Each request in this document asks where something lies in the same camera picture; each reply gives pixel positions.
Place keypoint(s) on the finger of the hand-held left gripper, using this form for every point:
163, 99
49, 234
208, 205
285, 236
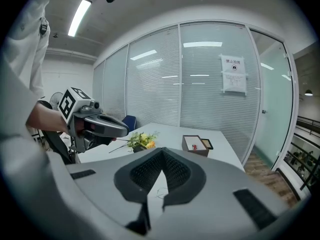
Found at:
105, 140

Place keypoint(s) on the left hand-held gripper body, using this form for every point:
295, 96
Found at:
75, 101

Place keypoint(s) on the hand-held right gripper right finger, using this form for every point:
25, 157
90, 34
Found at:
192, 181

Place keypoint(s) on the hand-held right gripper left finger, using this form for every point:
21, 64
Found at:
125, 181

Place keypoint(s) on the person's left forearm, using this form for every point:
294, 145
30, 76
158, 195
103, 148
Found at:
47, 117

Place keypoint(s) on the person's left hand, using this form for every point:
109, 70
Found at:
79, 128

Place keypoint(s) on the standing fan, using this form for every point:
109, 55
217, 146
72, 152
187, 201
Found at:
55, 99

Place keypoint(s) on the blue chair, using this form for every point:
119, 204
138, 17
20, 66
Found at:
130, 122

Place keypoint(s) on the yellow artificial flower bouquet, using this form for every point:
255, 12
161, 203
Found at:
141, 139

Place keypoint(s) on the brown wooden box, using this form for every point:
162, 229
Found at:
193, 145

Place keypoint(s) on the person's white shirt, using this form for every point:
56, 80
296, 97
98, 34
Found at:
27, 41

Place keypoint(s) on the black clip on shirt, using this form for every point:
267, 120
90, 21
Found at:
44, 29

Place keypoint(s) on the long ceiling light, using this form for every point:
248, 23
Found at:
79, 17

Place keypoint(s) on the white paper sheet with table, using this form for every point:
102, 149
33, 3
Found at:
234, 82

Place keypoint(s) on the frosted glass door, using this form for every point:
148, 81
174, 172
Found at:
273, 99

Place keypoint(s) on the black metal railing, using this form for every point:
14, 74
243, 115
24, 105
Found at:
303, 144

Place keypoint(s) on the white paper sign with icon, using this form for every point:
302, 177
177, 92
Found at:
233, 63

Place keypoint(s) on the black pendant lamp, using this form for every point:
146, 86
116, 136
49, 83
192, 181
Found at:
308, 92

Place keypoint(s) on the small dark picture frame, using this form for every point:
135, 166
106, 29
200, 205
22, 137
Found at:
207, 143

